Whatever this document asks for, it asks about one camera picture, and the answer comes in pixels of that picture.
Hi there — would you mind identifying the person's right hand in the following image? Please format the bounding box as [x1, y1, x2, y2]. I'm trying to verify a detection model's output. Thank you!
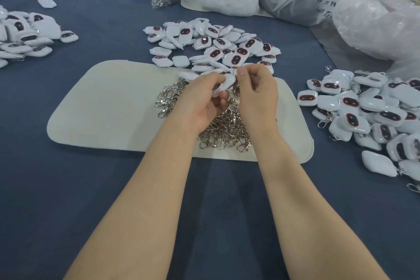
[235, 64, 280, 140]

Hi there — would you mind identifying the person's left hand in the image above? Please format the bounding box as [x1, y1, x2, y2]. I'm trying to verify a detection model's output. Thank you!
[167, 72, 231, 137]

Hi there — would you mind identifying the white charm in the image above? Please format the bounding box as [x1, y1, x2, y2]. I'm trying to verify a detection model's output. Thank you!
[213, 72, 238, 98]

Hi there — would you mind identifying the pile of metal clasps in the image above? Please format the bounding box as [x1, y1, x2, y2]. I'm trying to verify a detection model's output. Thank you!
[155, 80, 253, 153]

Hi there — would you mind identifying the pile of finished fobs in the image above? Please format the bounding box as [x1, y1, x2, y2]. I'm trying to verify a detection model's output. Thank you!
[297, 68, 420, 194]

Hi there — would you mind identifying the person's right forearm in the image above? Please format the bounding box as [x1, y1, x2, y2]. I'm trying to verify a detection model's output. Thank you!
[255, 128, 390, 280]

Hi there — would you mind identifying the person's left forearm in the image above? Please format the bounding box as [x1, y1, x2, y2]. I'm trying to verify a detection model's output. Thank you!
[63, 127, 204, 280]

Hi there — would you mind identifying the cream felt work mat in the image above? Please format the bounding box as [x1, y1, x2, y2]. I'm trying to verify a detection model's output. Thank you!
[46, 60, 315, 164]

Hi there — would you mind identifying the crumpled clear plastic bag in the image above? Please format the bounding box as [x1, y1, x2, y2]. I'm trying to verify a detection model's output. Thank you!
[332, 0, 420, 79]

